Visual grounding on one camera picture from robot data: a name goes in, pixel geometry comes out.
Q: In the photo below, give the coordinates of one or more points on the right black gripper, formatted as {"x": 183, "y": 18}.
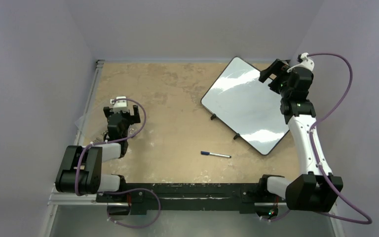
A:
{"x": 275, "y": 77}

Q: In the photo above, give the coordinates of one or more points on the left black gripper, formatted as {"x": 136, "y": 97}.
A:
{"x": 132, "y": 119}

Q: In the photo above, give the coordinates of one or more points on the white whiteboard black frame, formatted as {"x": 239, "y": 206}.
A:
{"x": 247, "y": 106}

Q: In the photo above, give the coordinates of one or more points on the blue whiteboard marker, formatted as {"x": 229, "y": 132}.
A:
{"x": 214, "y": 154}

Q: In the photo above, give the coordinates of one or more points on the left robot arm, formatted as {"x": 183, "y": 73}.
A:
{"x": 80, "y": 171}

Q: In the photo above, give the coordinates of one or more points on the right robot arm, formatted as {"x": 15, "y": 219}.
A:
{"x": 316, "y": 189}

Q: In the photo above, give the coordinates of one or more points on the clear plastic bag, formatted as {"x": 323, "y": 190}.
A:
{"x": 92, "y": 127}

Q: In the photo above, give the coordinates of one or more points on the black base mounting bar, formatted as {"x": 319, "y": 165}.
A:
{"x": 245, "y": 198}

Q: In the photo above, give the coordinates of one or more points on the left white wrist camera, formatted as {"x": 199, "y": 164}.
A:
{"x": 119, "y": 103}

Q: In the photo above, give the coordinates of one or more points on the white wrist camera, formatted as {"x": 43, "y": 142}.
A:
{"x": 119, "y": 103}
{"x": 305, "y": 61}

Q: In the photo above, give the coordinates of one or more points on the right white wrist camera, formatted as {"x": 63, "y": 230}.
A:
{"x": 305, "y": 61}

